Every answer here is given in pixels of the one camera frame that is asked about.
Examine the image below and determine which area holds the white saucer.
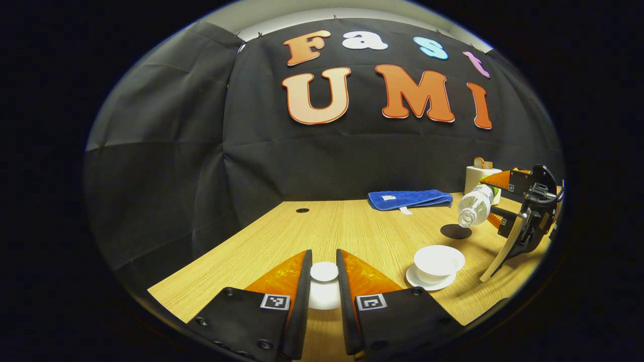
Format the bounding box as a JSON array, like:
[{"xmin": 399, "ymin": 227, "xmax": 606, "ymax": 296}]
[{"xmin": 406, "ymin": 264, "xmax": 457, "ymax": 292}]

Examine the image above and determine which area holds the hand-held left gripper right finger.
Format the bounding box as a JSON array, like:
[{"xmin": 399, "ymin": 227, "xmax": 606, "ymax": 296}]
[{"xmin": 336, "ymin": 248, "xmax": 466, "ymax": 357}]

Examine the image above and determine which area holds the white teacup lid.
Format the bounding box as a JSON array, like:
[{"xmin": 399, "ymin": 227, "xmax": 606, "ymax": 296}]
[{"xmin": 308, "ymin": 261, "xmax": 343, "ymax": 310}]

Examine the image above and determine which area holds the white toaster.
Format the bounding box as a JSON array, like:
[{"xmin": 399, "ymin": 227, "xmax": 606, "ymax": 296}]
[{"xmin": 464, "ymin": 166, "xmax": 504, "ymax": 205}]

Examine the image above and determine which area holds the dark round coaster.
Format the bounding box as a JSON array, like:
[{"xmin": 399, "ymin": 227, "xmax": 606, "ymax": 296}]
[{"xmin": 440, "ymin": 224, "xmax": 472, "ymax": 240}]

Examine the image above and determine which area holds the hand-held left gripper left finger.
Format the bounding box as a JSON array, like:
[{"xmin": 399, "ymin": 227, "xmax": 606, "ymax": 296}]
[{"xmin": 187, "ymin": 249, "xmax": 313, "ymax": 360}]

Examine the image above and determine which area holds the blue towel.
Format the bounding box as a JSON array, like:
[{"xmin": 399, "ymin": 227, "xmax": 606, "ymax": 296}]
[{"xmin": 368, "ymin": 190, "xmax": 453, "ymax": 215}]

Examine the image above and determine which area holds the white green label water bottle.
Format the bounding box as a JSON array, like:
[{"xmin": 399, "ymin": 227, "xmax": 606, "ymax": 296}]
[{"xmin": 457, "ymin": 184, "xmax": 500, "ymax": 228}]

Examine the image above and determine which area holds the white teacup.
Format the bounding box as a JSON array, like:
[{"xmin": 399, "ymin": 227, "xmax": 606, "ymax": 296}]
[{"xmin": 414, "ymin": 245, "xmax": 466, "ymax": 285}]

